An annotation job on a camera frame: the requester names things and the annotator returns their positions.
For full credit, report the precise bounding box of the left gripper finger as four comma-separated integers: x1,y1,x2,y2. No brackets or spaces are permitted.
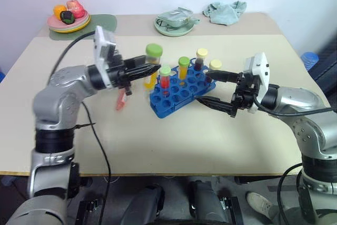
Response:
123,54,148,70
123,64,162,82

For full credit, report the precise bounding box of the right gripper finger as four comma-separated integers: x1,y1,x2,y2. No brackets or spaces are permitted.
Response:
205,70,241,84
195,97,235,118

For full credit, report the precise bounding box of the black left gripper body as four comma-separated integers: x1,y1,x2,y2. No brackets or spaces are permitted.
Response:
106,50,133,96

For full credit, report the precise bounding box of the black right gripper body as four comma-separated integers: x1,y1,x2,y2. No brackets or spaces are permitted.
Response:
230,72,260,118

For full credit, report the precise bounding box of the yellow-capped dark red test tube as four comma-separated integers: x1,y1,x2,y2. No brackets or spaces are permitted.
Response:
205,59,223,84
194,48,209,72

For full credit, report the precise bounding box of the green-capped yellow liquid test tube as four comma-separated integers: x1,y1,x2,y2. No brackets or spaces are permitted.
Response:
142,43,164,90

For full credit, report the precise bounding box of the green-capped red liquid test tube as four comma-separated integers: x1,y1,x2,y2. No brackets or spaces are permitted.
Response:
158,65,172,97

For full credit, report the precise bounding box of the red loose test tube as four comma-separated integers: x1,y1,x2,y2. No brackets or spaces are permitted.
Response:
114,87,130,111

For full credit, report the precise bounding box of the blue test tube rack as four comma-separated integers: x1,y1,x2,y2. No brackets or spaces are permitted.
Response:
148,64,217,119

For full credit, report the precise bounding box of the green-capped orange liquid test tube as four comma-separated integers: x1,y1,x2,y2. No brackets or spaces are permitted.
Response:
177,56,191,81

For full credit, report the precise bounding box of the light green plate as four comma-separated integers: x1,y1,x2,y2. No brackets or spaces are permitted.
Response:
154,13,195,37

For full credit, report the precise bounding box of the green placemat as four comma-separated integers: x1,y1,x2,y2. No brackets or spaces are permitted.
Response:
48,13,118,41

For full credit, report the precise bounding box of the stack of pastel plates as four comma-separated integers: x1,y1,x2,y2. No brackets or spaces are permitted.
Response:
47,12,92,34

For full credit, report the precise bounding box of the teal cloth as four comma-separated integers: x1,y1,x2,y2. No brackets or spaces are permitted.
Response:
202,0,248,26

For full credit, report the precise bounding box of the blue stacked object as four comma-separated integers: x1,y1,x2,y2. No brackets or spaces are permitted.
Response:
300,51,321,72

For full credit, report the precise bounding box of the black and green toy fruit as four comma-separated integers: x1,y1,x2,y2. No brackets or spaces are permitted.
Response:
59,10,75,25

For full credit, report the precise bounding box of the pink toy peach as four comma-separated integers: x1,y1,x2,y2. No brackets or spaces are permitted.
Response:
66,0,86,19

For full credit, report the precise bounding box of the orange toy pepper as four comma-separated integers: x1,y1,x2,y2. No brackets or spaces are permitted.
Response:
53,4,68,18

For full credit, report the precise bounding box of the black chair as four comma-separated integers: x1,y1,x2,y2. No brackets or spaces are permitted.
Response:
307,38,337,97

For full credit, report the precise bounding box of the dark grey robot leg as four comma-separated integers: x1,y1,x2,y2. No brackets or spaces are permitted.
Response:
188,179,231,225
121,183,166,225

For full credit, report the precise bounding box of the white shoe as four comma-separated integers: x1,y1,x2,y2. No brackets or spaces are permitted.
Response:
245,191,275,221

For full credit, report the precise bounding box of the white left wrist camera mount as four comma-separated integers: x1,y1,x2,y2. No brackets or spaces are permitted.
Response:
93,25,118,89

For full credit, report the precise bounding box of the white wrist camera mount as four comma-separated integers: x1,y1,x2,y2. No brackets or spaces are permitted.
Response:
243,52,271,115
93,25,118,89

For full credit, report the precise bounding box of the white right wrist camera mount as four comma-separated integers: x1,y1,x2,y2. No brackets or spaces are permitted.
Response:
243,52,271,115

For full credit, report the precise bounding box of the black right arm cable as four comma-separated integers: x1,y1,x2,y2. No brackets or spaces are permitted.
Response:
253,100,337,210

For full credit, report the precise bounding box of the black cable tie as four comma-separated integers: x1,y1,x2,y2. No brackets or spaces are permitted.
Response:
74,122,97,130

